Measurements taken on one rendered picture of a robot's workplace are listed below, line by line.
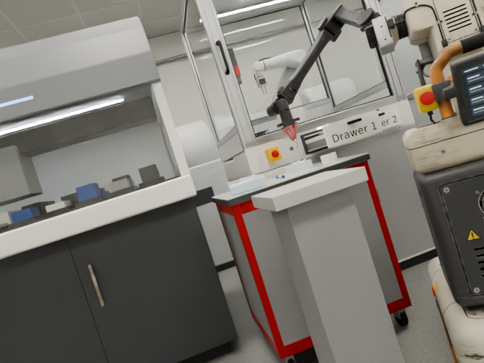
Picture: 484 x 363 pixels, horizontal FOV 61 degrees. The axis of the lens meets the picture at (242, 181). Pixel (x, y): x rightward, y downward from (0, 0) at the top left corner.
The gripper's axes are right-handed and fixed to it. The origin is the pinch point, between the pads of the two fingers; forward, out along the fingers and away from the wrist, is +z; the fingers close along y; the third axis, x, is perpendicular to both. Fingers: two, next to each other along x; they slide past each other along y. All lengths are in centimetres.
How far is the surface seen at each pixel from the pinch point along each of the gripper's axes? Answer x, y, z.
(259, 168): -28.7, 7.5, 8.4
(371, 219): 34, 1, 43
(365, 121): 17.6, -30.3, 3.5
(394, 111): -3, -74, 3
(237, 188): 17, 46, 12
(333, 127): 13.0, -14.3, 1.1
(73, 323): -43, 118, 46
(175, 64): -328, -94, -153
